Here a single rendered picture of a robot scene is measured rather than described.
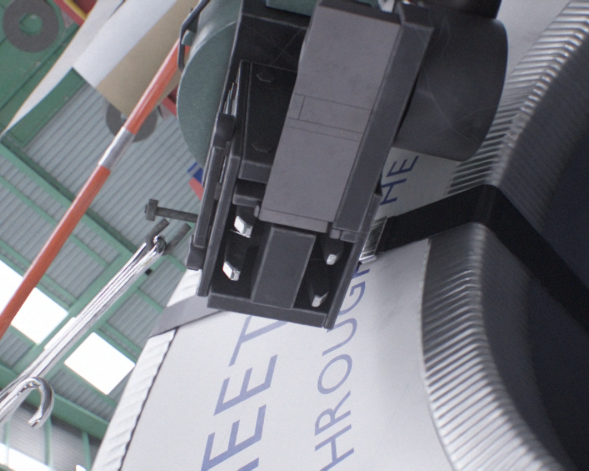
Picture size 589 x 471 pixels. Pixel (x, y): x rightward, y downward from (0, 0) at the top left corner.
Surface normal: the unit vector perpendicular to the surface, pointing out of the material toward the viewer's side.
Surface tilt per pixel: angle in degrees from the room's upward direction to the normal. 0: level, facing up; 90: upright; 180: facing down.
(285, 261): 65
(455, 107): 74
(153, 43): 90
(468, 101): 80
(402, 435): 90
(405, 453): 90
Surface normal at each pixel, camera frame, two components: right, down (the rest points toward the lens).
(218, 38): 0.00, 0.62
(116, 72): 0.07, 0.10
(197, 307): -0.68, -0.62
